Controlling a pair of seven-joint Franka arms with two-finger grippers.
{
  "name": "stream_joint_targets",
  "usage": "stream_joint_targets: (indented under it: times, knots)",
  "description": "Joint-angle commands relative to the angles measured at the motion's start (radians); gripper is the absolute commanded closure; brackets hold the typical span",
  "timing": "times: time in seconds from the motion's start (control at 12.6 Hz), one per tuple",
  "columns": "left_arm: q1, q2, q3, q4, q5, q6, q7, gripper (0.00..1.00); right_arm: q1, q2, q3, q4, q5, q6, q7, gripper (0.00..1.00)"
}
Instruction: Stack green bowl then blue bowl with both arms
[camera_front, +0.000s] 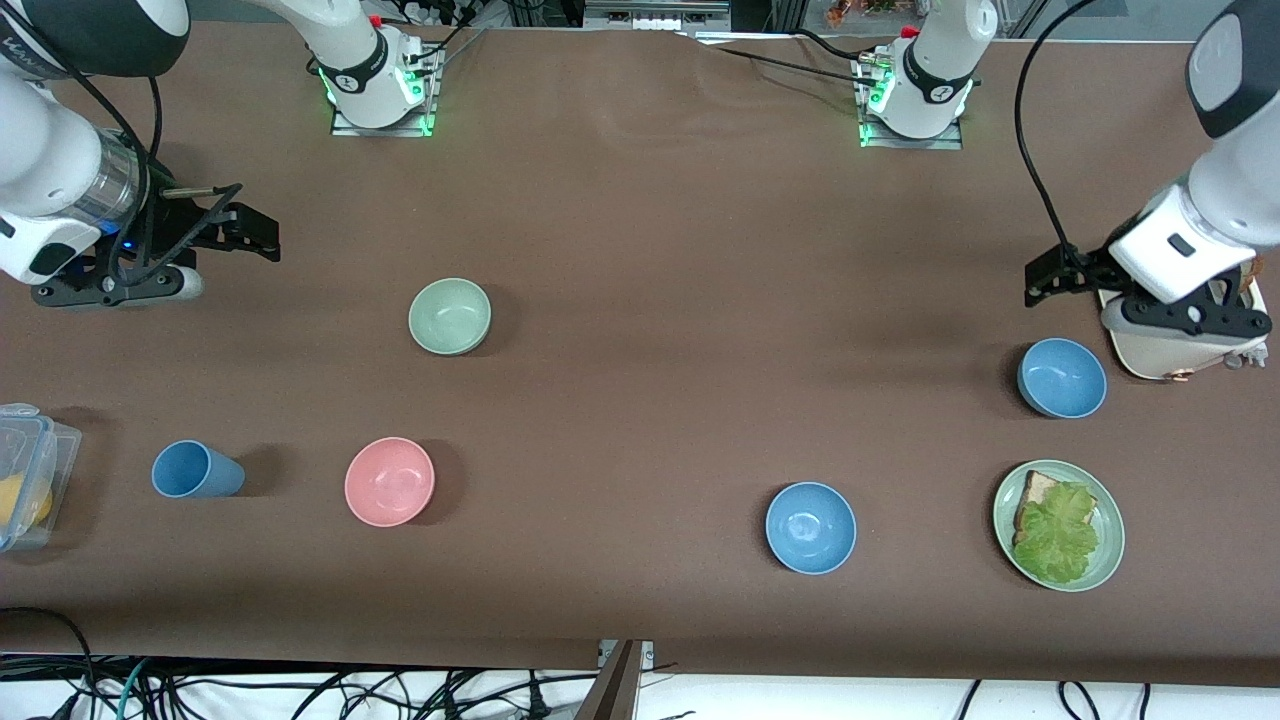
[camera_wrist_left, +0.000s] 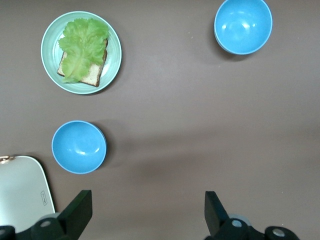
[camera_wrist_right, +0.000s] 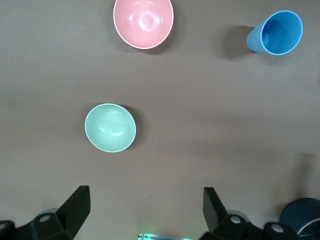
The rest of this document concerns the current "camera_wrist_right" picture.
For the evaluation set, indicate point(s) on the blue ribbed cup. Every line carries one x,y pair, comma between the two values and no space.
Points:
280,32

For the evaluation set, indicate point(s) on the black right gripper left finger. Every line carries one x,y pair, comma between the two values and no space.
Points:
75,210

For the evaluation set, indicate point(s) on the green bowl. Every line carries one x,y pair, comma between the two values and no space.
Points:
110,127

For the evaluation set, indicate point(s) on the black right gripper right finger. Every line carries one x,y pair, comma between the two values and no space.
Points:
215,212

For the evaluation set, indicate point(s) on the pink bowl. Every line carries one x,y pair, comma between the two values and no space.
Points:
143,22

